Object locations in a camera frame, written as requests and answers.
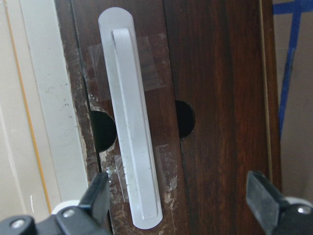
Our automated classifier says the cream plastic storage box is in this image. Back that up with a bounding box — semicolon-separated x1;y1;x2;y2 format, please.
0;0;88;220

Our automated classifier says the dark wooden drawer cabinet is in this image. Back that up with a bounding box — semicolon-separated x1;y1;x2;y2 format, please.
55;0;281;235

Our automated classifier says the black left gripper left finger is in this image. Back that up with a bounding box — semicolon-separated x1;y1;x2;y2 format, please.
78;172;110;226

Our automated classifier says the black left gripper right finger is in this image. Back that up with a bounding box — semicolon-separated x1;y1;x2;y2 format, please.
246;171;289;235

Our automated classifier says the white drawer handle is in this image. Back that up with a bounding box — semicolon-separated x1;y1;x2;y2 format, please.
98;7;163;230

